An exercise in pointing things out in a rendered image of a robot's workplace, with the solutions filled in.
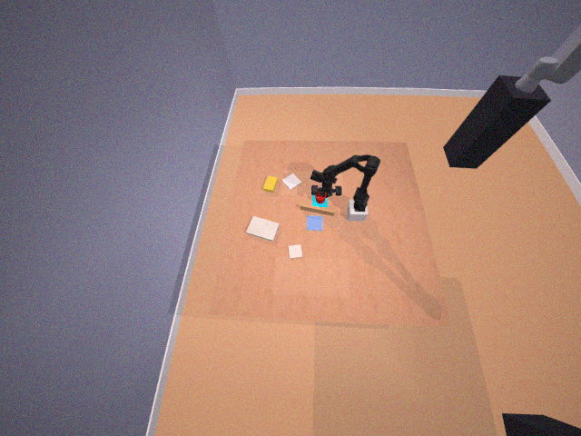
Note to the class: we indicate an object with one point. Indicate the yellow block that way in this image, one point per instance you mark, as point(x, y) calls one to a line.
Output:
point(270, 184)

